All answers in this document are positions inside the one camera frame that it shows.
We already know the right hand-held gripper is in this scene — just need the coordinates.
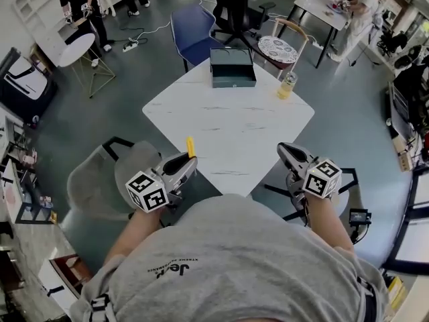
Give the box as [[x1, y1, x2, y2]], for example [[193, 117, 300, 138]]
[[276, 142, 343, 211]]

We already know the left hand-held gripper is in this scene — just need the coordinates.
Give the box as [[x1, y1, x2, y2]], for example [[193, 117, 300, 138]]
[[125, 152, 198, 213]]

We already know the dark green container box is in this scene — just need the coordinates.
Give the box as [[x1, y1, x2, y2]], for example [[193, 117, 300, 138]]
[[209, 47, 257, 89]]

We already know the person's right forearm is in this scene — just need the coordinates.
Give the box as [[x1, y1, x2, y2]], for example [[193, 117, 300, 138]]
[[306, 193, 356, 256]]

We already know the person's left forearm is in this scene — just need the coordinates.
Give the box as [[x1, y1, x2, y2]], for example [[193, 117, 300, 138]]
[[103, 209, 168, 270]]

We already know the grey upholstered chair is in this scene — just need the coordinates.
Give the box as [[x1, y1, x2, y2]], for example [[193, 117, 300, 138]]
[[66, 136, 164, 223]]

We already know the small black monitor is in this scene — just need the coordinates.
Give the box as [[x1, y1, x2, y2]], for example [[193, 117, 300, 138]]
[[348, 208, 373, 228]]

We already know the glass bottle of yellow liquid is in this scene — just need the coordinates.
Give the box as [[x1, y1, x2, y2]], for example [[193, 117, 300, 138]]
[[276, 71, 299, 101]]

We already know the grey t-shirt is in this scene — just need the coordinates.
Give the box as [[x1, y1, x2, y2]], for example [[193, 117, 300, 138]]
[[68, 193, 391, 322]]

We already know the patterned round seat cushion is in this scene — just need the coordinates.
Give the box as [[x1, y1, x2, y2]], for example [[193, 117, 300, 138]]
[[257, 35, 299, 64]]

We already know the wooden chair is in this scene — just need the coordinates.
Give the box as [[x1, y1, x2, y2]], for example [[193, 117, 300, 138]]
[[257, 17, 310, 81]]

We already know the blue chair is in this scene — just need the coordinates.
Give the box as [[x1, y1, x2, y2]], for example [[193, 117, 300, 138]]
[[170, 4, 229, 74]]

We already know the yellow box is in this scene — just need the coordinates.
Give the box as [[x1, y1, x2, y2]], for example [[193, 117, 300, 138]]
[[384, 275, 408, 315]]

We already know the white round side table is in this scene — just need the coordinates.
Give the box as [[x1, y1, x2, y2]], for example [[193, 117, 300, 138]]
[[57, 32, 117, 99]]

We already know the white rectangular table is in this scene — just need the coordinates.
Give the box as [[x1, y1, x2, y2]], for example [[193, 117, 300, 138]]
[[277, 0, 352, 69]]

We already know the black office chair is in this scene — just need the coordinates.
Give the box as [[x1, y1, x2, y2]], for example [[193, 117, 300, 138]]
[[206, 0, 278, 47]]

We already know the white shelf unit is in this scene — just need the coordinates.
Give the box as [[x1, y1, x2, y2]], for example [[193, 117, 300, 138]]
[[11, 0, 70, 58]]

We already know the grey harness strap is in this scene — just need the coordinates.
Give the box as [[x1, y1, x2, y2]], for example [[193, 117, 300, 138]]
[[89, 292, 117, 322]]

